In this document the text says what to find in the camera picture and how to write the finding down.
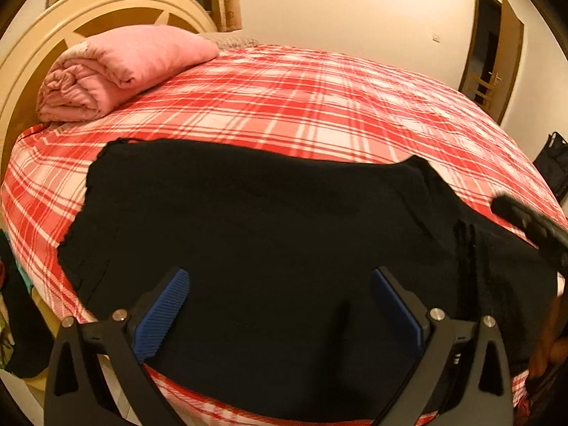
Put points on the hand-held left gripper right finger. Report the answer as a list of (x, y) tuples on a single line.
[(397, 315)]

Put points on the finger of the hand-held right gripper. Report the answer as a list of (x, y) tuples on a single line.
[(532, 226)]

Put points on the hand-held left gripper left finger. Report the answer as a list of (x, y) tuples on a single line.
[(162, 315)]

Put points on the black pants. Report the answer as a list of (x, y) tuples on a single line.
[(266, 230)]

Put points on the person's right hand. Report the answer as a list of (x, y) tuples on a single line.
[(548, 337)]

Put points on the black folded bag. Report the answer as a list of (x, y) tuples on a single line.
[(554, 164)]

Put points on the dark cloth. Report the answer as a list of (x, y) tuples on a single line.
[(22, 319)]

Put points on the brown wooden door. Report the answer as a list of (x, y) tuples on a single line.
[(473, 17), (510, 53)]

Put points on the bed with red plaid sheet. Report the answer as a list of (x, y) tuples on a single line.
[(288, 97)]

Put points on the pink folded blanket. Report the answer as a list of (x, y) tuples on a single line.
[(133, 53)]

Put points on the grey striped pillow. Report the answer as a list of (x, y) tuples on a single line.
[(230, 40)]

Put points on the cream wooden headboard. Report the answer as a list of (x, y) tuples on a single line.
[(26, 53)]

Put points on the wooden slatted frame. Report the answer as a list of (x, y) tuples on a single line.
[(481, 86)]

